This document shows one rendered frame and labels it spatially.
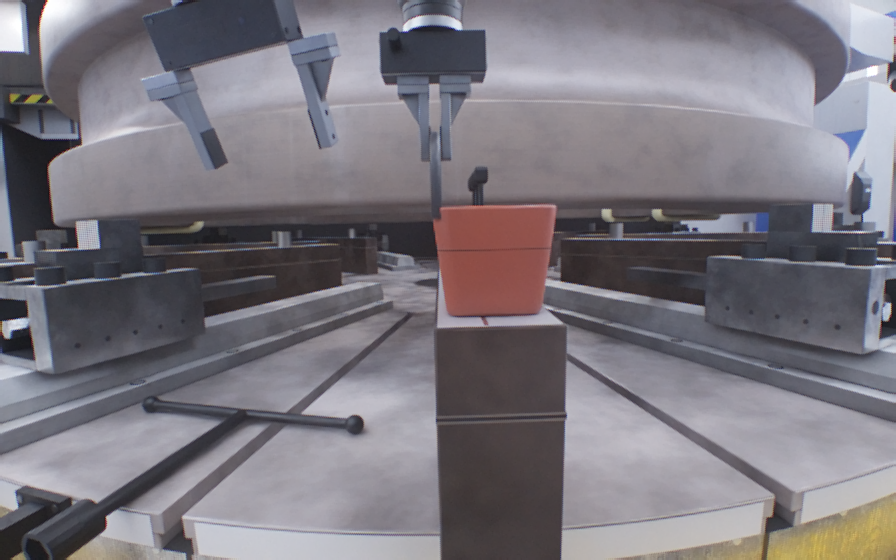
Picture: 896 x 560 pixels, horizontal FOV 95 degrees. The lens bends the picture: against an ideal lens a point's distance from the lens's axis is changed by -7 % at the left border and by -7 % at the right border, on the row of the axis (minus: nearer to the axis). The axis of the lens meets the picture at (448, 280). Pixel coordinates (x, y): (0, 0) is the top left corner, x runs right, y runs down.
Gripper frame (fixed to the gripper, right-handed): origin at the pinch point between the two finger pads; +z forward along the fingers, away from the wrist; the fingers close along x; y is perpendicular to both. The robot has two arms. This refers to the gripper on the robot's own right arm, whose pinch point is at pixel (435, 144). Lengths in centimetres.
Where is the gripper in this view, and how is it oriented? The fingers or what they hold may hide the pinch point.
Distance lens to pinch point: 58.5
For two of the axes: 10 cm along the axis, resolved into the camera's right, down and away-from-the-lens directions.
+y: 0.2, 1.2, -9.9
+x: 10.0, -0.2, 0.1
